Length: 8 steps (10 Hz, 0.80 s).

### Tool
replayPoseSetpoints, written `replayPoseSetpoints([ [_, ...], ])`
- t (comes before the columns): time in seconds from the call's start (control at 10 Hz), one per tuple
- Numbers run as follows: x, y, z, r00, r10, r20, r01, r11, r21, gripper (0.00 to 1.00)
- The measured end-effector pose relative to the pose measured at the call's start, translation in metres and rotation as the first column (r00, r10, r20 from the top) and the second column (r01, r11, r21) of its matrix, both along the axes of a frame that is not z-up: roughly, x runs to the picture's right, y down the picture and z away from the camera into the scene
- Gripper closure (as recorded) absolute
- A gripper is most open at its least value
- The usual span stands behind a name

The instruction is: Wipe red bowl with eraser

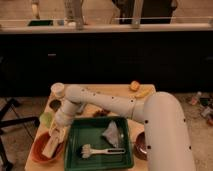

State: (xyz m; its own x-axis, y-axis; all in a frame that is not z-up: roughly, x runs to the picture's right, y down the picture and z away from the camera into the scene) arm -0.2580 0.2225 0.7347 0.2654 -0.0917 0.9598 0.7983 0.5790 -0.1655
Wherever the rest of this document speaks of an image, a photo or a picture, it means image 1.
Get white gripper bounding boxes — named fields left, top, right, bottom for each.
left=49, top=121, right=66, bottom=139

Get pale rectangular eraser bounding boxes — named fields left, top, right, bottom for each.
left=42, top=136, right=59, bottom=158

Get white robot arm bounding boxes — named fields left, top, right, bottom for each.
left=55, top=84, right=196, bottom=171

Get red bowl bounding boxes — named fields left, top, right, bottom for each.
left=31, top=132, right=64, bottom=164

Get dark brown bowl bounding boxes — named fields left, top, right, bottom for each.
left=134, top=132, right=147, bottom=160

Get green leafy vegetable toy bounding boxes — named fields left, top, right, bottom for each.
left=39, top=112, right=53, bottom=128

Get green plastic tray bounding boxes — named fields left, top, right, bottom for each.
left=64, top=116, right=134, bottom=171

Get small dark round lid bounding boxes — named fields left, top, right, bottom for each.
left=49, top=99, right=61, bottom=112

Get white dish brush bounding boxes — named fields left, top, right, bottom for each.
left=80, top=144, right=126, bottom=159

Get white cup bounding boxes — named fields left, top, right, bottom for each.
left=51, top=82, right=65, bottom=98

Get dark brown food toy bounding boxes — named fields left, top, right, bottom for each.
left=93, top=109, right=110, bottom=117

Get grey crumpled cloth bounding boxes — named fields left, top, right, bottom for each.
left=102, top=121, right=119, bottom=148

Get black office chair base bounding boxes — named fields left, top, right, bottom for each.
left=0, top=98, right=40, bottom=171

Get orange fruit toy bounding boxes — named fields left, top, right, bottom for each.
left=130, top=80, right=140, bottom=91

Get yellow banana toy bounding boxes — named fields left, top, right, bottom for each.
left=134, top=88, right=152, bottom=98

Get plastic bottle on floor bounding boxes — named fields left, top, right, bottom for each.
left=190, top=91, right=202, bottom=105

